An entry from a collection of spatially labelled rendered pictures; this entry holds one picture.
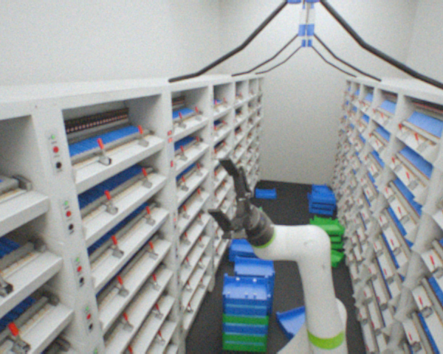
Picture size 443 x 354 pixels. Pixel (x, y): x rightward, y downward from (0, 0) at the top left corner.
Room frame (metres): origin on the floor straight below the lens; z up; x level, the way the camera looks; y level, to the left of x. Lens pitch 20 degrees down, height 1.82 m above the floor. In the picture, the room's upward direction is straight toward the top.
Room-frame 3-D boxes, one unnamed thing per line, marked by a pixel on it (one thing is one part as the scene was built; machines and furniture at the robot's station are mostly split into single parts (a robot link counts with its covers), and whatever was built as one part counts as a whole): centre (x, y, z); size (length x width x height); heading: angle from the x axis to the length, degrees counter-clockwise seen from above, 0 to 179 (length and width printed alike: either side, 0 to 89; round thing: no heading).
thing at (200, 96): (2.14, 0.17, 0.88); 0.20 x 0.09 x 1.76; 75
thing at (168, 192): (1.46, 0.35, 0.88); 0.20 x 0.09 x 1.76; 75
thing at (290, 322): (1.71, -0.60, 0.04); 0.30 x 0.20 x 0.08; 111
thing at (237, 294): (1.59, -0.17, 0.44); 0.30 x 0.20 x 0.08; 86
